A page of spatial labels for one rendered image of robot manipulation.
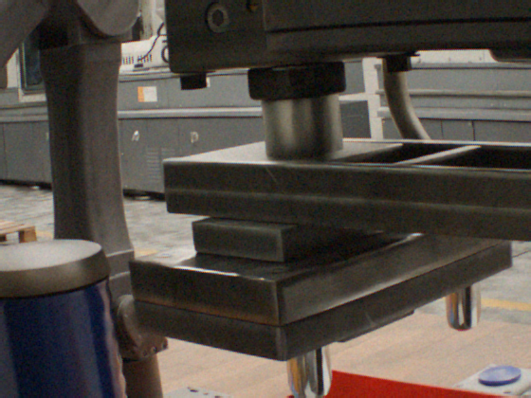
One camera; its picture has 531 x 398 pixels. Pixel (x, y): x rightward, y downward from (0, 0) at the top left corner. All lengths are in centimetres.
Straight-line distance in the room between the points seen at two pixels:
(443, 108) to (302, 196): 585
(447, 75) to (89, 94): 543
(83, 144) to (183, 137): 726
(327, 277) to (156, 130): 796
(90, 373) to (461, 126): 603
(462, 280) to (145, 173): 810
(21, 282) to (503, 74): 580
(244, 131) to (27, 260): 737
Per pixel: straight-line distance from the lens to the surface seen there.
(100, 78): 92
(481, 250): 57
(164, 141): 837
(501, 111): 605
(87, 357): 26
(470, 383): 95
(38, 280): 25
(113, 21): 91
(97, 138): 92
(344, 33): 43
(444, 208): 44
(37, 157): 1014
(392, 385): 89
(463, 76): 621
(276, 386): 109
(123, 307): 92
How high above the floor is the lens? 124
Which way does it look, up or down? 9 degrees down
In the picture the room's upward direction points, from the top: 5 degrees counter-clockwise
